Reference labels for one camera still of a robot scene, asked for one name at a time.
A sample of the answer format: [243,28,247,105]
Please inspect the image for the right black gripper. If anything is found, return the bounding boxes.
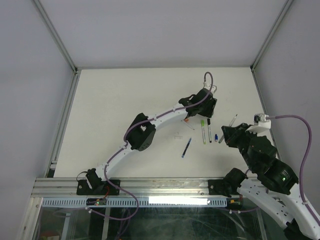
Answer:
[221,122,258,171]

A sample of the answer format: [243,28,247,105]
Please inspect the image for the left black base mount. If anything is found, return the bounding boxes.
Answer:
[76,179,120,196]

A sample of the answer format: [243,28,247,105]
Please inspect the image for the white pen light green end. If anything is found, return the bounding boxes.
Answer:
[201,125,207,145]

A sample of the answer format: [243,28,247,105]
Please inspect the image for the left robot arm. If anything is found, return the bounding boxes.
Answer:
[85,85,217,195]

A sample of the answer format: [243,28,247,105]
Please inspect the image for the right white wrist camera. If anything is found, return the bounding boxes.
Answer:
[245,113,271,134]

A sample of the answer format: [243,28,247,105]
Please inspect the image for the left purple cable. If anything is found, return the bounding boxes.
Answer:
[103,71,215,221]

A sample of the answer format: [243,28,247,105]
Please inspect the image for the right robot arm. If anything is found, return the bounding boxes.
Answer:
[217,117,320,240]

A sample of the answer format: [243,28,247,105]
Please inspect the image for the white pen black end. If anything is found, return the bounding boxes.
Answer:
[207,122,212,143]

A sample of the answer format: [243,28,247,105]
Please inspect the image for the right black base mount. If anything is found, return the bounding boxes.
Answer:
[207,179,237,198]

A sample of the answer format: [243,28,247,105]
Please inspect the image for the white slotted cable duct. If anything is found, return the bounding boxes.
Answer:
[42,196,228,208]

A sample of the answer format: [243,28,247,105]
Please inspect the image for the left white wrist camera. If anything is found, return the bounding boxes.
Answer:
[203,82,218,95]

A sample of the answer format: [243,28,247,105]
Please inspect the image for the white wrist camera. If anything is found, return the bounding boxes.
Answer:
[245,113,271,134]
[203,82,218,95]

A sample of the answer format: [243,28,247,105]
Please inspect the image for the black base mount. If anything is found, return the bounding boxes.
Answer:
[207,179,237,198]
[76,179,120,196]

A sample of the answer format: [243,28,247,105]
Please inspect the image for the blue gel pen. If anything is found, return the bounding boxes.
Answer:
[181,137,192,158]

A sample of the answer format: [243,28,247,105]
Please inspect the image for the aluminium mounting rail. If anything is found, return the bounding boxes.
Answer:
[31,177,222,198]

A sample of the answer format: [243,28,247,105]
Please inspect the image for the white pen dark green end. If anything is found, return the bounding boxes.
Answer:
[218,114,238,144]

